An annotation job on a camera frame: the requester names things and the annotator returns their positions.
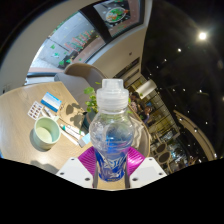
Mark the clear blue-labelled water bottle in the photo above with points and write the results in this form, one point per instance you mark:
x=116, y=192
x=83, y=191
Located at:
x=111, y=133

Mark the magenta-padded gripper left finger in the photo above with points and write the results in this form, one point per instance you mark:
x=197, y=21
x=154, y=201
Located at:
x=73, y=171

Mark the person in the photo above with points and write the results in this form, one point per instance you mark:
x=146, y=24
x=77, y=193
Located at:
x=146, y=113
x=135, y=100

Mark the blue and white box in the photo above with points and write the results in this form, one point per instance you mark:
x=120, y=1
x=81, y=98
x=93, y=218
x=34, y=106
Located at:
x=51, y=101

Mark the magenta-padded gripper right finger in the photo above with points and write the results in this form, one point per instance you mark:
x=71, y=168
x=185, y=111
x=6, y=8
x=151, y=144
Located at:
x=146, y=171

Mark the pale green cup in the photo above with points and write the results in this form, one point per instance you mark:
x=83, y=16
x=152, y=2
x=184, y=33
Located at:
x=46, y=133

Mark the grey curved sofa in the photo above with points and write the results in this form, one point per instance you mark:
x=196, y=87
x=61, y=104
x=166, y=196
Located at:
x=83, y=78

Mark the group of round-backed chairs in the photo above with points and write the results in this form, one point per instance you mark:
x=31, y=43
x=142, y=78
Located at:
x=166, y=151

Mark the green potted plant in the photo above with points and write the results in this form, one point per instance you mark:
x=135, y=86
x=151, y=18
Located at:
x=90, y=101

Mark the small blue box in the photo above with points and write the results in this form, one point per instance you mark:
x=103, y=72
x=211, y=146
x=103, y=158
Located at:
x=84, y=140

